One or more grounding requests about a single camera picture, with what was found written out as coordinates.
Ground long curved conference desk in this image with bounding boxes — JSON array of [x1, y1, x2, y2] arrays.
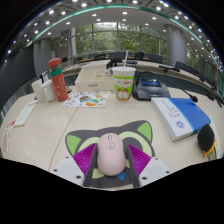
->
[[63, 59, 224, 101]]

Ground colourful sticker sheet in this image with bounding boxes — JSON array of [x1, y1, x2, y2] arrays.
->
[[62, 91, 111, 109]]

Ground pink computer mouse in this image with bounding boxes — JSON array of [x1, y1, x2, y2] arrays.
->
[[96, 132, 127, 177]]

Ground white lidded mug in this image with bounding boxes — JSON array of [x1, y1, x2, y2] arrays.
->
[[40, 79, 57, 103]]

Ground paper cup with straw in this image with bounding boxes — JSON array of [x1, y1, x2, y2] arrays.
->
[[111, 49, 137, 102]]

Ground beige cardboard box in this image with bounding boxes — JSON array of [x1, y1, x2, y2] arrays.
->
[[74, 68, 116, 93]]

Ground black gooseneck desk microphone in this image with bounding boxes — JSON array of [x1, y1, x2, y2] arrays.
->
[[131, 70, 199, 103]]

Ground blue and white book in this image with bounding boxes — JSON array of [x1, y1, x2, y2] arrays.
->
[[150, 96, 212, 142]]

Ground grey cat-face mouse pad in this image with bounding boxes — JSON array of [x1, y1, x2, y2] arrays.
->
[[64, 119, 156, 190]]

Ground white booklet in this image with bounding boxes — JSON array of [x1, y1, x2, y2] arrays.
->
[[13, 99, 39, 128]]

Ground dark office chairs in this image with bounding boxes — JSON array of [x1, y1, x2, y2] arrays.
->
[[74, 50, 224, 101]]

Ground red bottle with green band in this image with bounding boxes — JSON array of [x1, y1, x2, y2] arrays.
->
[[47, 57, 69, 103]]

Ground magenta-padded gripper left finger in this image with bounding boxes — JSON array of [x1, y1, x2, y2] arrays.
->
[[49, 142, 99, 189]]

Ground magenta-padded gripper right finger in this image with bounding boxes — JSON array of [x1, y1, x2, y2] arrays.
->
[[124, 143, 173, 189]]

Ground stack of white paper cups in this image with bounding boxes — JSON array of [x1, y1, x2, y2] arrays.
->
[[30, 79, 46, 104]]

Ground ceiling lights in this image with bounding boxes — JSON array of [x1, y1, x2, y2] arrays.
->
[[6, 0, 221, 64]]

